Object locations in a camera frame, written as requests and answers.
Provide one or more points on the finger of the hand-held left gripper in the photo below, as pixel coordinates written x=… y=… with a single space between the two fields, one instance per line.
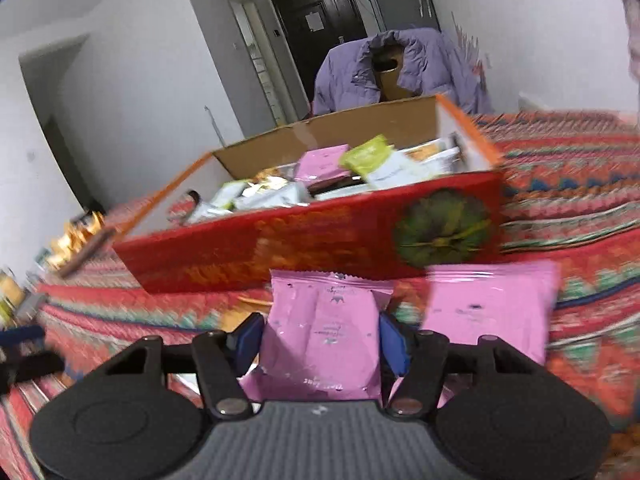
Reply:
x=30 y=365

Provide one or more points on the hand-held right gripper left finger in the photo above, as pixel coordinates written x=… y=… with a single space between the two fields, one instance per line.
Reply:
x=250 y=336

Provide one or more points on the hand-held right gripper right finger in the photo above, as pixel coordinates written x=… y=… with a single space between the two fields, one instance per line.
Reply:
x=392 y=344

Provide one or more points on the pink snack packet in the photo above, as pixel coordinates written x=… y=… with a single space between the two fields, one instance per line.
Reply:
x=325 y=330
x=322 y=162
x=490 y=310

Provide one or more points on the red cardboard box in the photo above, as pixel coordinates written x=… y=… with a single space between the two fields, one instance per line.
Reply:
x=300 y=245

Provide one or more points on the heap of yellow snack packets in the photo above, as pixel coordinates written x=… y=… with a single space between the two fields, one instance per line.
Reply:
x=75 y=240

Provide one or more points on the pile of mixed snack packets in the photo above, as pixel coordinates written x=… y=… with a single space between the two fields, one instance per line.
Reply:
x=260 y=195

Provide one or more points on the green snack packet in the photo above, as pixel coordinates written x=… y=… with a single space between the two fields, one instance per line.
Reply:
x=367 y=155

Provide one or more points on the mop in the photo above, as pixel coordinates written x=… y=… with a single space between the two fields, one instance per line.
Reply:
x=215 y=127

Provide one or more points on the patterned woven blanket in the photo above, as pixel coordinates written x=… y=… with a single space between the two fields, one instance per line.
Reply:
x=575 y=200

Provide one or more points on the brown wooden chair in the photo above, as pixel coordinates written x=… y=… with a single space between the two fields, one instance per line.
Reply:
x=392 y=82

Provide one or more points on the purple puffer jacket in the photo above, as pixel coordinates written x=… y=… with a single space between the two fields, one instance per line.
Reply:
x=440 y=70

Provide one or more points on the dark door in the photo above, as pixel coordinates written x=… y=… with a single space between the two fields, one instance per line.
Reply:
x=320 y=60

